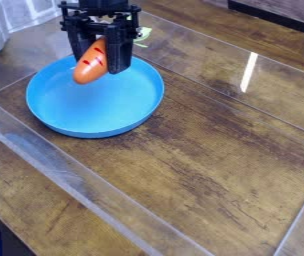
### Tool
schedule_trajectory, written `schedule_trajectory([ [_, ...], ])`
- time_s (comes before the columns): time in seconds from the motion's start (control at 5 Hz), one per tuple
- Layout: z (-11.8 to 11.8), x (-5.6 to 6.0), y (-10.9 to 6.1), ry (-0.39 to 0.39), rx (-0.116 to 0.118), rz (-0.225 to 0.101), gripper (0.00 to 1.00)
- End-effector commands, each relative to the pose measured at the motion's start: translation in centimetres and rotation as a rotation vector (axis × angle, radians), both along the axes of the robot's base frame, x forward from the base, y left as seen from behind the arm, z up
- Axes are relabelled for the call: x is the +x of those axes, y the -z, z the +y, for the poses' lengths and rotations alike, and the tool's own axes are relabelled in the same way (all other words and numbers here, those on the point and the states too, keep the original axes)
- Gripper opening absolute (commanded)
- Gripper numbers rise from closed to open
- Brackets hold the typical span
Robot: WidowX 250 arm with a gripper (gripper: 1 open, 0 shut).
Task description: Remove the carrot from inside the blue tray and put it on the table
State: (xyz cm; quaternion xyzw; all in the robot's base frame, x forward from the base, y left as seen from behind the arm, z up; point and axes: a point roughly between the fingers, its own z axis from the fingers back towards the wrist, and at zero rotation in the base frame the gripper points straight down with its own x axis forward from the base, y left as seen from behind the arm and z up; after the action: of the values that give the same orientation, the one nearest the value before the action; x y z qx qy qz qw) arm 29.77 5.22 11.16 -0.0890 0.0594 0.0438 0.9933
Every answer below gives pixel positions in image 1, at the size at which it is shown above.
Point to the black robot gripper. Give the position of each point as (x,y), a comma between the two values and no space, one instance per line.
(82,29)

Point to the orange toy carrot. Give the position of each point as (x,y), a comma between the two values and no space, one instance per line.
(93,64)

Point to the blue round tray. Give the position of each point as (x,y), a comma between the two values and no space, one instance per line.
(101,109)

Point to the black bar at back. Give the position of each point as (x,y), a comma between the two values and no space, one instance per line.
(265,15)

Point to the clear acrylic barrier wall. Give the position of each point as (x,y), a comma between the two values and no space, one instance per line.
(205,180)

